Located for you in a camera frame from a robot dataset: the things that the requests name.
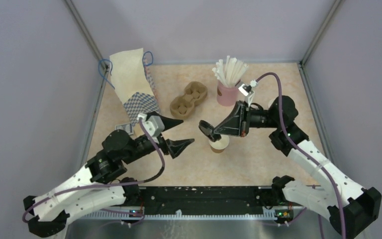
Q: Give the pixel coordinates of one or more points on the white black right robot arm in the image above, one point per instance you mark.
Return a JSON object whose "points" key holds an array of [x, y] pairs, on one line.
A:
{"points": [[348, 206]]}

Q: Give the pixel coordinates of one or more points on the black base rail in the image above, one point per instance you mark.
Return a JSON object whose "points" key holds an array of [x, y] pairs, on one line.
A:
{"points": [[209, 202]]}

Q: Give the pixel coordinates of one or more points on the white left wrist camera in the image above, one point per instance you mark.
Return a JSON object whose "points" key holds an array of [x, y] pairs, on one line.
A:
{"points": [[153, 124]]}

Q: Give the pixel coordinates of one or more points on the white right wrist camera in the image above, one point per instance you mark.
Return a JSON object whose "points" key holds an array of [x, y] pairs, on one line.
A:
{"points": [[248, 90]]}

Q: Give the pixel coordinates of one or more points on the single brown paper cup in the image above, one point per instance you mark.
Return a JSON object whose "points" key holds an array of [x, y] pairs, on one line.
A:
{"points": [[220, 145]]}

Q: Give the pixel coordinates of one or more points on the stack of brown paper cups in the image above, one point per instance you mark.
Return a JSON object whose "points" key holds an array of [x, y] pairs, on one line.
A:
{"points": [[271, 103]]}

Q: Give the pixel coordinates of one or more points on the black plastic cup lid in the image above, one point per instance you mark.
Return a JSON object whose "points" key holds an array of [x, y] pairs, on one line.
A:
{"points": [[208, 130]]}

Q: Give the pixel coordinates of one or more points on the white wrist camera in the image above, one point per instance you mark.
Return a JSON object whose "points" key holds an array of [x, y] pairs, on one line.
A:
{"points": [[153, 124], [248, 90]]}

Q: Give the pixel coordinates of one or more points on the blue checkered paper bag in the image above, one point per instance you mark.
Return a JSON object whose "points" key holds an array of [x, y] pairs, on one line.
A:
{"points": [[129, 90]]}

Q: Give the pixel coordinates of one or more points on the brown pulp cup carrier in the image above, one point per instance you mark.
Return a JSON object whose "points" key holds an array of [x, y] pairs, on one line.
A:
{"points": [[182, 107]]}

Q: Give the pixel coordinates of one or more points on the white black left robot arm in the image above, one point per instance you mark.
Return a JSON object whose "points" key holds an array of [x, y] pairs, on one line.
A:
{"points": [[96, 184]]}

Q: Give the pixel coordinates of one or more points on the pink straw holder cup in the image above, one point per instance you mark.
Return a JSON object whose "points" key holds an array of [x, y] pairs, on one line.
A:
{"points": [[226, 96]]}

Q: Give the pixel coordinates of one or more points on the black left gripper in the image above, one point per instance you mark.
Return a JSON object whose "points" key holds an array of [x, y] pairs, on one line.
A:
{"points": [[176, 146]]}

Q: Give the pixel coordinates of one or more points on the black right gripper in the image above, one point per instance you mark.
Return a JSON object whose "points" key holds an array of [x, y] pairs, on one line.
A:
{"points": [[238, 123]]}

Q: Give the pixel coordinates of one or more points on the bundle of white straws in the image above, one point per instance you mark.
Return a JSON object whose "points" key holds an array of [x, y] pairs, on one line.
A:
{"points": [[230, 71]]}

